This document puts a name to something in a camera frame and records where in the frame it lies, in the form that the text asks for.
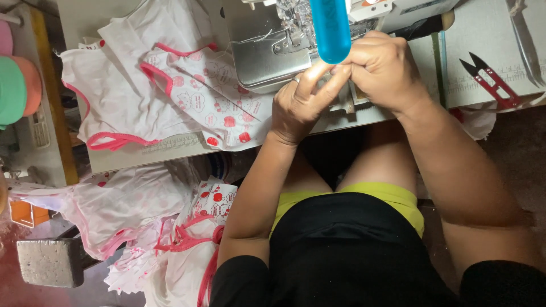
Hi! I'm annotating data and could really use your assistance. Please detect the yellow green shorts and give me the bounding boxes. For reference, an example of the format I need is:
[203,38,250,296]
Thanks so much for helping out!
[271,182,425,238]

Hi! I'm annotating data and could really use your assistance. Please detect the white cloth scrap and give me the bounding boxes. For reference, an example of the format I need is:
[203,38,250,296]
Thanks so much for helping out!
[451,101,498,141]

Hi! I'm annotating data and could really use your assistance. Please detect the black shirt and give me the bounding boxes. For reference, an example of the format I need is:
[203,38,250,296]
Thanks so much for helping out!
[209,192,546,307]

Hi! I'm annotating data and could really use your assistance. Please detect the large steel scissors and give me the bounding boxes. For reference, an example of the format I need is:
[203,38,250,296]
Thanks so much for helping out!
[505,0,546,88]

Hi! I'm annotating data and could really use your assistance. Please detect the grey concrete block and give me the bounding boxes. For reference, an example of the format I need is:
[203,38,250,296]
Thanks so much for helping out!
[16,238,85,289]

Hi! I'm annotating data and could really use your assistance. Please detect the blue translucent tube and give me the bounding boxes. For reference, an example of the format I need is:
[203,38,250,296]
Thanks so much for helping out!
[309,0,352,65]

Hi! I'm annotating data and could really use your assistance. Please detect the grey overlock sewing machine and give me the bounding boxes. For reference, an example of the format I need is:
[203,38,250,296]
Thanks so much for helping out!
[222,0,459,95]

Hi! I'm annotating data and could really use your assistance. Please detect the orange plastic container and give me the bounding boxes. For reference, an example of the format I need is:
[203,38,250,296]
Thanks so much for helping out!
[9,200,50,229]

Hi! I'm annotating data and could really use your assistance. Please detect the person's left hand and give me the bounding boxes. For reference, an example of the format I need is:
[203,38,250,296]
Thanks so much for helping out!
[270,60,353,146]

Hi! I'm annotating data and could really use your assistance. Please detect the orange thread cone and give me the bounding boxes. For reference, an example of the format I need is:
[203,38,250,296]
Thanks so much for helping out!
[11,55,43,118]

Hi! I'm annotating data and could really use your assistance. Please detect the pink thread cone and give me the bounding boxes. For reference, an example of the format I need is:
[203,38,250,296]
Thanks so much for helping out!
[0,19,14,57]

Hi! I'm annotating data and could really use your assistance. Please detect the wooden edged side table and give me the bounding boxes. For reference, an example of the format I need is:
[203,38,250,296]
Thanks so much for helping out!
[0,0,80,188]

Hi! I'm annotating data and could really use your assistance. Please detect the black tool with wooden tip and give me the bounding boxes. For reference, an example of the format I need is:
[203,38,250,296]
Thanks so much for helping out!
[389,10,455,42]

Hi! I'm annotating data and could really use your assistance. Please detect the white garments with pink trim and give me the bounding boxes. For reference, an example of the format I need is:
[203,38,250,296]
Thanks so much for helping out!
[59,0,276,153]

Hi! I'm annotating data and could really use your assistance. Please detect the red and black thread snips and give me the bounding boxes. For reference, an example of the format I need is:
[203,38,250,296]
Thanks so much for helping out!
[459,51,524,110]

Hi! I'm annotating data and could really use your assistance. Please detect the person's right hand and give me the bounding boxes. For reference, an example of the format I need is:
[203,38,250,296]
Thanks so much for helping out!
[340,30,432,117]

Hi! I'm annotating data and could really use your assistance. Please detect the heap of white printed garments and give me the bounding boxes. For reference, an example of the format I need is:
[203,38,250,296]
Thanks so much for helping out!
[8,164,239,307]

